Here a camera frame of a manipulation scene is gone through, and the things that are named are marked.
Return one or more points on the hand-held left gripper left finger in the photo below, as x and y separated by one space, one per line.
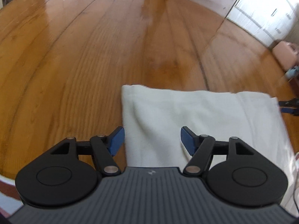
116 141

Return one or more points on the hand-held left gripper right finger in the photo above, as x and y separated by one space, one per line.
188 141

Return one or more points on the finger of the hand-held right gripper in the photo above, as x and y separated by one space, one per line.
289 106

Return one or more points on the white zip jacket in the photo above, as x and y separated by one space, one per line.
186 112

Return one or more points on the blue spray bottle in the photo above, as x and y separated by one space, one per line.
292 72

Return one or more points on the pink case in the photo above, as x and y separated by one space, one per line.
286 51

